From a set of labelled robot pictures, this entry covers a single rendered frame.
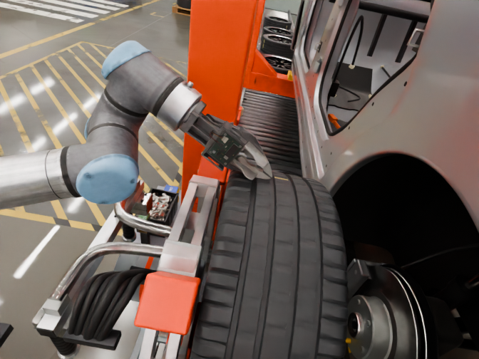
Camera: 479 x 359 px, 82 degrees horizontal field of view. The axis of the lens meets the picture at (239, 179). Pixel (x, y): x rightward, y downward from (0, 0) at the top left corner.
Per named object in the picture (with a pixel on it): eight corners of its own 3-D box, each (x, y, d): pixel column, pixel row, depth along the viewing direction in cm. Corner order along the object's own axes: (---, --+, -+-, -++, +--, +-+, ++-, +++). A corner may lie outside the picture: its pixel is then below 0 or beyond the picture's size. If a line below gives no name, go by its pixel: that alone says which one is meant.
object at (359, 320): (359, 345, 69) (368, 327, 67) (352, 344, 69) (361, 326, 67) (351, 324, 75) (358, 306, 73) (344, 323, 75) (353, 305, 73)
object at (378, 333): (388, 442, 62) (455, 343, 51) (355, 436, 62) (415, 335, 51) (345, 323, 92) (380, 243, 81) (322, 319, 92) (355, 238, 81)
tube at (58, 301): (151, 334, 50) (149, 306, 43) (45, 314, 50) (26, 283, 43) (178, 253, 64) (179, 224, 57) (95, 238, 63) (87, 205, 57)
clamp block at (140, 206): (147, 216, 80) (146, 204, 77) (116, 211, 80) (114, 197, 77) (153, 204, 84) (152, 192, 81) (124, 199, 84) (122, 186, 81)
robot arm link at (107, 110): (76, 154, 53) (101, 105, 47) (84, 120, 60) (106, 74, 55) (125, 169, 58) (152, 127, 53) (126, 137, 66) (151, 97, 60)
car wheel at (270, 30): (257, 42, 537) (260, 29, 522) (264, 36, 588) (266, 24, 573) (290, 50, 530) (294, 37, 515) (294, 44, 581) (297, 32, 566)
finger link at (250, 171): (261, 196, 56) (227, 169, 55) (261, 184, 62) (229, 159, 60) (272, 185, 55) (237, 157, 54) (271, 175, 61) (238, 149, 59)
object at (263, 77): (299, 99, 276) (310, 63, 254) (247, 88, 275) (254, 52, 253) (297, 92, 289) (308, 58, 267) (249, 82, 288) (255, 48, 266)
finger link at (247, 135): (253, 164, 58) (221, 139, 57) (253, 162, 60) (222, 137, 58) (268, 148, 57) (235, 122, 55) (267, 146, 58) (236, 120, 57)
